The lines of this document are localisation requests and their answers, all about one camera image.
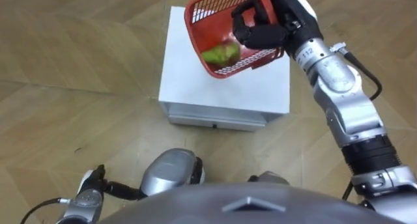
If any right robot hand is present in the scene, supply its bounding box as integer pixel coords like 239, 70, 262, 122
231, 0, 324, 61

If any robot body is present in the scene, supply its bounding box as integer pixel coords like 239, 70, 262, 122
97, 182, 411, 224

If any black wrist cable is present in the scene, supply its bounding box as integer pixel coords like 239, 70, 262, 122
19, 197, 71, 224
329, 42, 383, 102

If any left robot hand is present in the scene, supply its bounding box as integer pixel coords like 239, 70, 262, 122
77, 164, 144, 201

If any white bedside cabinet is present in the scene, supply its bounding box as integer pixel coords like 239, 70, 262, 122
158, 5, 291, 133

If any red plastic mesh basket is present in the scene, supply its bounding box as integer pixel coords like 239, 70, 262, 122
183, 0, 285, 79

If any green soft toy fruit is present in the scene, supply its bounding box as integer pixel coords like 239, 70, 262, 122
201, 42, 241, 68

